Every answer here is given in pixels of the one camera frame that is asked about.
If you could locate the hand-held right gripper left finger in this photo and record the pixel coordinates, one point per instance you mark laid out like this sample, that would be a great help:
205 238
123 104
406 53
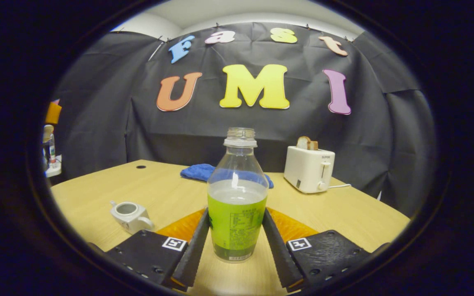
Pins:
196 250

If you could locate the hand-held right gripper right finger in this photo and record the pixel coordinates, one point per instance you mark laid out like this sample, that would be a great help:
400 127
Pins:
276 250

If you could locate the small background bottle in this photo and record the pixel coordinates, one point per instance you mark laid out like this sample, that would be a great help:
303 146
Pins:
50 150

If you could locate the light bread slice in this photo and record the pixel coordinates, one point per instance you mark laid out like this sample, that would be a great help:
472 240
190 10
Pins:
303 143

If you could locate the black backdrop cloth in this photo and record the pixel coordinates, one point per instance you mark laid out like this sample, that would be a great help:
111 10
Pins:
138 131

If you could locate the blue towel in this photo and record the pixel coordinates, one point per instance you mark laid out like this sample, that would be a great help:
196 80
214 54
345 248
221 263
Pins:
198 170

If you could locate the white ceramic teacup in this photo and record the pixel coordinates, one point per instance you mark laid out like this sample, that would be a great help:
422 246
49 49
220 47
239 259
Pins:
132 220

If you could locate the clear water bottle green label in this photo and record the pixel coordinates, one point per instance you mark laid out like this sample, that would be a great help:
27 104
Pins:
237 213

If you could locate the brown bread slice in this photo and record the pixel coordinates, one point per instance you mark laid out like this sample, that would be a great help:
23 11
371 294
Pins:
314 145

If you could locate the white toaster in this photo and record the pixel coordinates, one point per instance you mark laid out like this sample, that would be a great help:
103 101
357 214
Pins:
307 170

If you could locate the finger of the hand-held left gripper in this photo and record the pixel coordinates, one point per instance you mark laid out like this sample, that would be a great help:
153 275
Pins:
53 113

